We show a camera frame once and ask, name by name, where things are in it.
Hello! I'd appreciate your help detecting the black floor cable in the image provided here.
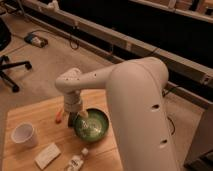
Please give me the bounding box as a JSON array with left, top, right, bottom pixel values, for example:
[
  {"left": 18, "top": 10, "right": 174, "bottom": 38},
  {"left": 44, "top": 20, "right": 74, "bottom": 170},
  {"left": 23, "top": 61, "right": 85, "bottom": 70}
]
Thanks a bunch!
[{"left": 31, "top": 29, "right": 80, "bottom": 51}]

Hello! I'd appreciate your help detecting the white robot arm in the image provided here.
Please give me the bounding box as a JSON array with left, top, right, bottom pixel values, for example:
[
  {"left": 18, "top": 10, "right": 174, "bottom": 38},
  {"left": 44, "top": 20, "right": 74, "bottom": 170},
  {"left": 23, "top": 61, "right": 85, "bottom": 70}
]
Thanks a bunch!
[{"left": 55, "top": 57, "right": 180, "bottom": 171}]

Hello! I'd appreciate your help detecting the orange carrot toy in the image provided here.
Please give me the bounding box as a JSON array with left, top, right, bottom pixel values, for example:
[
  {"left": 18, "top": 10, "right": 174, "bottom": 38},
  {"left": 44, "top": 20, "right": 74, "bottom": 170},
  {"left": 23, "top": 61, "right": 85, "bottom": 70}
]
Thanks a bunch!
[{"left": 55, "top": 108, "right": 64, "bottom": 124}]

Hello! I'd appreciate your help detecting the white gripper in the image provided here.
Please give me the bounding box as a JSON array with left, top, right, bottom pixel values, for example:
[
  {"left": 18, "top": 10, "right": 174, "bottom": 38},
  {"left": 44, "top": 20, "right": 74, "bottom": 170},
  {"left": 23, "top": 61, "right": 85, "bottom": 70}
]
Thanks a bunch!
[{"left": 64, "top": 91, "right": 89, "bottom": 127}]

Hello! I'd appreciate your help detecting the power strip on floor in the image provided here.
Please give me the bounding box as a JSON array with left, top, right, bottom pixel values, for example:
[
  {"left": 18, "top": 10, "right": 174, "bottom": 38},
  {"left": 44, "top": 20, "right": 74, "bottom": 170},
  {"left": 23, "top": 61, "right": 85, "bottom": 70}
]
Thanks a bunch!
[{"left": 24, "top": 34, "right": 48, "bottom": 48}]

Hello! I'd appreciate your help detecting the white rectangular sponge block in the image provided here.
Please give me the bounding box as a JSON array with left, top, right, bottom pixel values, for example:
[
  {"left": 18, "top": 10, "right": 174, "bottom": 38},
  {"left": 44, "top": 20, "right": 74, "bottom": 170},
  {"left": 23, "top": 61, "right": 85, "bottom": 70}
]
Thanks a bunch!
[{"left": 35, "top": 143, "right": 61, "bottom": 170}]

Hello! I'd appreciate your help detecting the long metal rail frame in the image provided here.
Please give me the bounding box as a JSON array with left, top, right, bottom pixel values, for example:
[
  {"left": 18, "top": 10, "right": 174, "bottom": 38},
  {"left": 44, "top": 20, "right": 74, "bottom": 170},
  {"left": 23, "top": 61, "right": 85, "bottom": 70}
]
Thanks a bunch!
[{"left": 20, "top": 0, "right": 213, "bottom": 107}]

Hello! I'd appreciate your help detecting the green ceramic bowl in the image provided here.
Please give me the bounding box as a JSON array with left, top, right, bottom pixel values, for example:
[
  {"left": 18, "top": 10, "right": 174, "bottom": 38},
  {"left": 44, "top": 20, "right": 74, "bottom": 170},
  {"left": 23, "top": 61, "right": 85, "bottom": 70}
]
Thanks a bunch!
[{"left": 74, "top": 108, "right": 109, "bottom": 142}]

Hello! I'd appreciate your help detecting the small clear bottle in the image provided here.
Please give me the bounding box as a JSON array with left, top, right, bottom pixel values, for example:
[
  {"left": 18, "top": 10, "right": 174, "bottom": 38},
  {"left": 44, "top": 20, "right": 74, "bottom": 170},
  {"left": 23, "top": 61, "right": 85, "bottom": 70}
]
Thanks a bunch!
[{"left": 64, "top": 148, "right": 89, "bottom": 171}]

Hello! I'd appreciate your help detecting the black office chair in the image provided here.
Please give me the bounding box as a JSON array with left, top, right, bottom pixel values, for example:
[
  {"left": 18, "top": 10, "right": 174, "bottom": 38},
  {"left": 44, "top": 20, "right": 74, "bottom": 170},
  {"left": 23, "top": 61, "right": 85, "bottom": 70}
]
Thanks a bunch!
[{"left": 0, "top": 18, "right": 32, "bottom": 93}]

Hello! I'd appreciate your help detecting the white cup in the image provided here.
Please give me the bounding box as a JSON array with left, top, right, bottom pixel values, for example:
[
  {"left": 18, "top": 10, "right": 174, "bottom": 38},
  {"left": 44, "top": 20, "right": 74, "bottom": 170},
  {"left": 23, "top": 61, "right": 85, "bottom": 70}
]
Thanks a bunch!
[{"left": 11, "top": 123, "right": 38, "bottom": 148}]

